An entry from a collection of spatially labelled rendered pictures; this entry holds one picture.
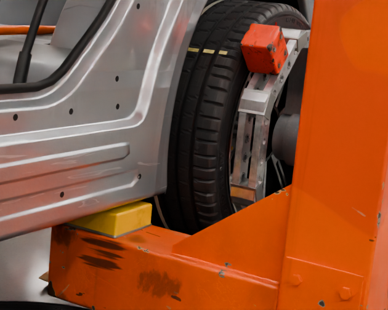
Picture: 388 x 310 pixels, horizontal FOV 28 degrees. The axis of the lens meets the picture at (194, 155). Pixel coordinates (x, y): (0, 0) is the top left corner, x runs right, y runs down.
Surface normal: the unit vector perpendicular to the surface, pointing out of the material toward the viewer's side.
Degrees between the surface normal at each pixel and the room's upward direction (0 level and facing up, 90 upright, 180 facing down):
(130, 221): 90
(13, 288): 0
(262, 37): 45
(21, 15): 76
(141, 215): 90
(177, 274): 90
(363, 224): 90
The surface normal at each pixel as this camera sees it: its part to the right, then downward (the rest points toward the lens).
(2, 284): 0.10, -0.98
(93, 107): 0.86, 0.18
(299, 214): -0.50, 0.11
